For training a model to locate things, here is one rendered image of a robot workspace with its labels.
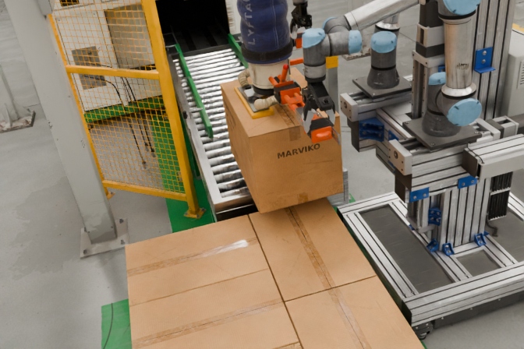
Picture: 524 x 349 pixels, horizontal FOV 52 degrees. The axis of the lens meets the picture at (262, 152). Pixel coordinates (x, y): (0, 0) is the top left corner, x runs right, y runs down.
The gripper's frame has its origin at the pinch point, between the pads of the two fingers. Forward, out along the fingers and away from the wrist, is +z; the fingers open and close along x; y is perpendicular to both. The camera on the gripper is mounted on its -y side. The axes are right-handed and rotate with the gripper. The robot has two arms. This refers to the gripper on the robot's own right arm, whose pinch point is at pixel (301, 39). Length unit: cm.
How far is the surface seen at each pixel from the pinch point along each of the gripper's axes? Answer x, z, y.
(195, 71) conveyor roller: -39, 69, -156
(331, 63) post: 22.8, 24.7, -18.3
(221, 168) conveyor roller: -51, 66, -4
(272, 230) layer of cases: -41, 65, 59
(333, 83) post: 23.3, 37.5, -18.5
